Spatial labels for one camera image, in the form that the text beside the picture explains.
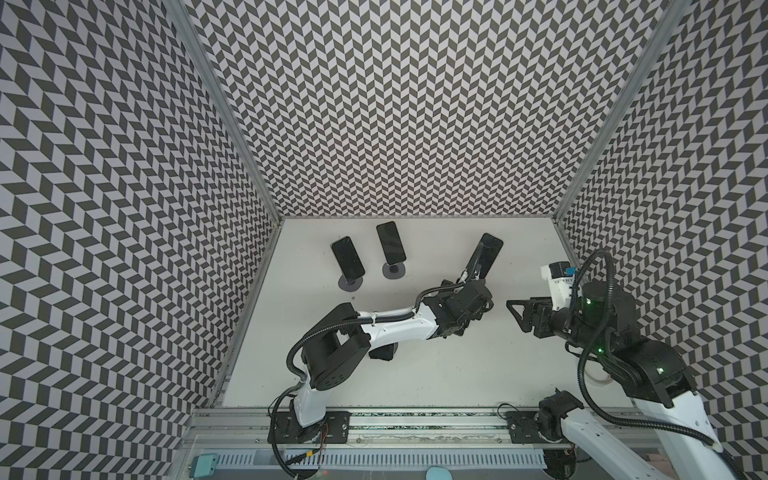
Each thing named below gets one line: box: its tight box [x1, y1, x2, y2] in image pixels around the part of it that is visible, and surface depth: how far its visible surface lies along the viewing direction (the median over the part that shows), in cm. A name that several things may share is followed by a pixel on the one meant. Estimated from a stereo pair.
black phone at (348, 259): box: [331, 236, 365, 283], surface depth 95 cm
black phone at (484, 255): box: [465, 233, 504, 279], surface depth 93 cm
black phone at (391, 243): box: [376, 221, 407, 265], surface depth 101 cm
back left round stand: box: [338, 274, 364, 292], surface depth 98 cm
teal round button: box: [426, 466, 453, 480], surface depth 68 cm
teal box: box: [189, 453, 219, 479], surface depth 67 cm
